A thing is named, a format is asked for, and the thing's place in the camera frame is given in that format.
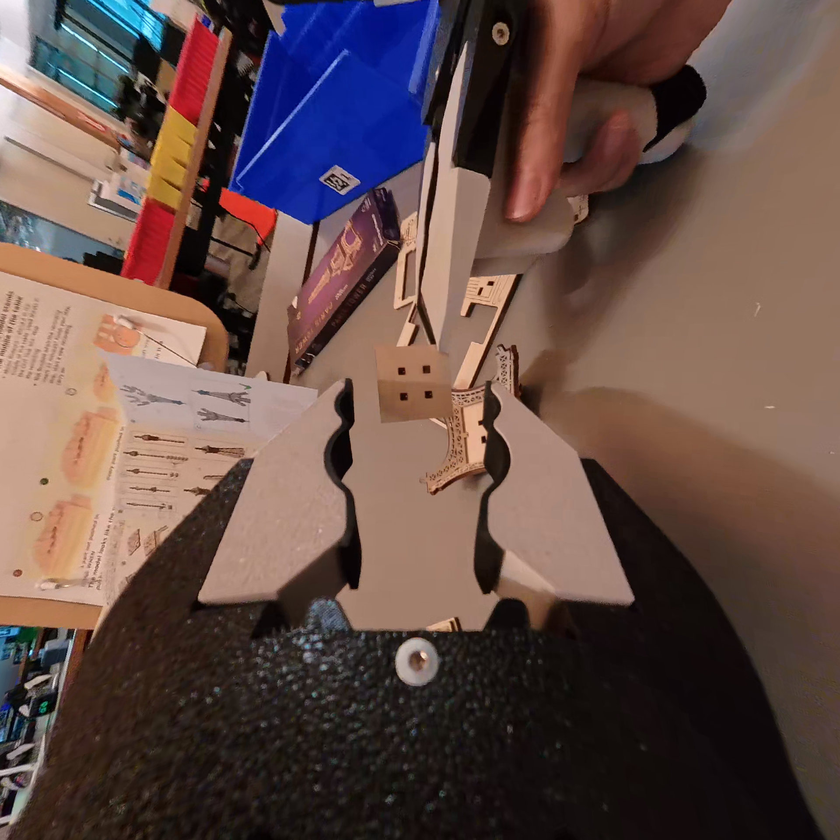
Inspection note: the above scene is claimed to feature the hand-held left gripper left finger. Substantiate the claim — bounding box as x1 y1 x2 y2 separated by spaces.
198 379 363 627

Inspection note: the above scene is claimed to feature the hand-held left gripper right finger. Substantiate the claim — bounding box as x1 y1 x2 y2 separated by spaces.
472 382 636 630

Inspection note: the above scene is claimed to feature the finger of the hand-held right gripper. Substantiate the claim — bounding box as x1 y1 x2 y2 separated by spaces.
425 161 491 357
416 144 441 347

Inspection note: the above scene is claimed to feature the small square wooden plate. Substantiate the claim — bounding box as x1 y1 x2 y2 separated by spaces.
374 344 454 424

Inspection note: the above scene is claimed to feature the wooden lattice tower base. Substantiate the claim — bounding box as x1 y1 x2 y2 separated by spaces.
420 344 526 496

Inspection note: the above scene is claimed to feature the grey desk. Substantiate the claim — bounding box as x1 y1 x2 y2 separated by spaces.
249 0 840 840

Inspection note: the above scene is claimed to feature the person's right hand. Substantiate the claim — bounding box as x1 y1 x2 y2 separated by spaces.
504 0 732 222

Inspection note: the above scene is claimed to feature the purple puzzle box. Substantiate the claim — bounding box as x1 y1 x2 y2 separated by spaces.
287 188 403 376

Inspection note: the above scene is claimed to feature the folded white instruction sheet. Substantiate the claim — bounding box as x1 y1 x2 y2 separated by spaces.
98 351 319 592

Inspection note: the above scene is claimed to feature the blue plastic bin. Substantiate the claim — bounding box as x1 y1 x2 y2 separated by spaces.
230 0 442 225

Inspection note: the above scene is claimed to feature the instruction page with yellow pictures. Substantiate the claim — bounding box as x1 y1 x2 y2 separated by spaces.
0 272 207 608

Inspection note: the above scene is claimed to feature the red and yellow bin rack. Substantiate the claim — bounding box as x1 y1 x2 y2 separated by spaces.
121 13 234 286

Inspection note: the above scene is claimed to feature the wooden frame with square nodes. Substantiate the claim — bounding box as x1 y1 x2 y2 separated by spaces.
394 196 590 395

